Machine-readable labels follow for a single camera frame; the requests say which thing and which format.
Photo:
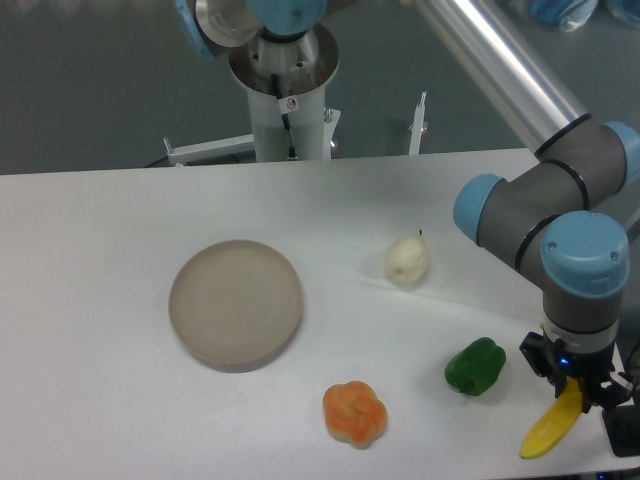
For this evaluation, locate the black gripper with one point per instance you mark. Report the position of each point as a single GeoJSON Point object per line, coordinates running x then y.
{"type": "Point", "coordinates": [558, 353]}

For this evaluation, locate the yellow banana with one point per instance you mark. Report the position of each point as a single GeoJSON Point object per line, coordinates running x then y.
{"type": "Point", "coordinates": [554, 424]}

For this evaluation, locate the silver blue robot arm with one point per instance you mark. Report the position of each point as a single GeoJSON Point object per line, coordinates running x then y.
{"type": "Point", "coordinates": [544, 224]}

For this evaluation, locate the beige round plate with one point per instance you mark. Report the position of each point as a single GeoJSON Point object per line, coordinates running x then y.
{"type": "Point", "coordinates": [236, 305]}

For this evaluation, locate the green bell pepper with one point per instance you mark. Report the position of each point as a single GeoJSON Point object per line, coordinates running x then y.
{"type": "Point", "coordinates": [476, 368]}

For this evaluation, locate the white pear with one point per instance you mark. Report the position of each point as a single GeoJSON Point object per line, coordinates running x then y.
{"type": "Point", "coordinates": [407, 260]}

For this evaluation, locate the orange knotted bread roll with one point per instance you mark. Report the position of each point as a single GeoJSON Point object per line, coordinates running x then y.
{"type": "Point", "coordinates": [354, 414]}

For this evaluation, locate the blue plastic bag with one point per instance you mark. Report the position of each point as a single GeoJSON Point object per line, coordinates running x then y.
{"type": "Point", "coordinates": [568, 15]}

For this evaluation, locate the white right frame bracket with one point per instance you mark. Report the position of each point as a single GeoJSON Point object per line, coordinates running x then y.
{"type": "Point", "coordinates": [418, 127]}

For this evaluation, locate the white frame bracket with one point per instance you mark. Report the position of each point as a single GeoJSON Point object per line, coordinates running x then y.
{"type": "Point", "coordinates": [418, 127]}
{"type": "Point", "coordinates": [211, 150]}

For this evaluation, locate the white left frame bracket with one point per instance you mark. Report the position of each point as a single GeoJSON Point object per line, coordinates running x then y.
{"type": "Point", "coordinates": [211, 150]}

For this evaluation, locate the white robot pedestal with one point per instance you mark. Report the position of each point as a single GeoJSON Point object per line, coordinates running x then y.
{"type": "Point", "coordinates": [285, 79]}

